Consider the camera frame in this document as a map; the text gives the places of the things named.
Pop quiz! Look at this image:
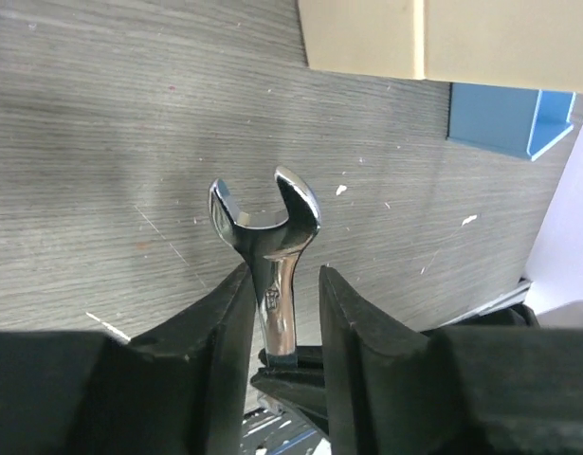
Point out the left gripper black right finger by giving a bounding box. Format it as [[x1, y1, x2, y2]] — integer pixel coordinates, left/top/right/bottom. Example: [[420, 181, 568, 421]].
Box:
[[319, 266, 583, 454]]

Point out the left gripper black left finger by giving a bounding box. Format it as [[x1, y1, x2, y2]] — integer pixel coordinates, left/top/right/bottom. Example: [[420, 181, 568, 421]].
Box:
[[0, 265, 254, 454]]

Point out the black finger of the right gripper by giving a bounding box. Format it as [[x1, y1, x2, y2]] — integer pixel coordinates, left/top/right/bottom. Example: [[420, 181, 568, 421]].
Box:
[[249, 346, 329, 438]]

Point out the silver end wrench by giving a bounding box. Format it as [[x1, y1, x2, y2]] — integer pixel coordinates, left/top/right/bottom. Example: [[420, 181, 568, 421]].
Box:
[[209, 166, 321, 367]]

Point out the light blue drawer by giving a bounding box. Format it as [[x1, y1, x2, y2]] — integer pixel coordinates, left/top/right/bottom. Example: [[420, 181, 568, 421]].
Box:
[[447, 82, 576, 161]]

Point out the cream drawer cabinet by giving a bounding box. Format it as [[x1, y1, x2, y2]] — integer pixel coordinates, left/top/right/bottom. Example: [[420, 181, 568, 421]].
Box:
[[298, 0, 583, 93]]

